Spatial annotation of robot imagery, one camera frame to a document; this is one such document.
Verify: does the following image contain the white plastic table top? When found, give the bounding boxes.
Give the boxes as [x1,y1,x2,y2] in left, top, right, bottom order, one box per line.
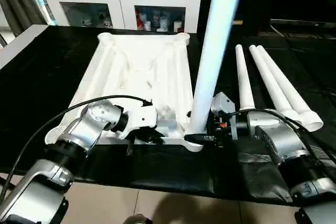
[45,33,205,153]

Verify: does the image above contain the white plastic table leg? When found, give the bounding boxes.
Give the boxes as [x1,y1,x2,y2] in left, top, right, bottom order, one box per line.
[234,44,257,112]
[248,44,301,121]
[255,44,324,133]
[187,0,248,135]

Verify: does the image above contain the black work mat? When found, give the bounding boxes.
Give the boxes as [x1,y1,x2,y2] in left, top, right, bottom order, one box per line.
[0,24,336,207]

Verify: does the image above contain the dark rounded object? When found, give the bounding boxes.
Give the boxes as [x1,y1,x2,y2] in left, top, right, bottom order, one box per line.
[123,214,154,224]

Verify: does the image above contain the small red bottle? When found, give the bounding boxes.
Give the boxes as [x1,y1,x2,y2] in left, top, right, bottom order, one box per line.
[136,13,146,30]

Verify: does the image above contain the long black bar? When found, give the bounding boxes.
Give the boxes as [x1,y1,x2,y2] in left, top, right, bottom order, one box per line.
[270,18,336,26]

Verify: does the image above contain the black tripod leg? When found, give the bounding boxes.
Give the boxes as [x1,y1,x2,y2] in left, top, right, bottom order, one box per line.
[0,174,17,191]

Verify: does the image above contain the grey curtain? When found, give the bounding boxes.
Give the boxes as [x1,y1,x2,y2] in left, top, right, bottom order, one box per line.
[0,0,49,37]

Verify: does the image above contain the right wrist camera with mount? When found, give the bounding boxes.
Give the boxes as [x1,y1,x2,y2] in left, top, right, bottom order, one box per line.
[210,91,237,130]

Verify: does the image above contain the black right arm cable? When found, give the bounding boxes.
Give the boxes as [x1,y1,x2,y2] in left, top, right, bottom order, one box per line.
[220,108,336,168]

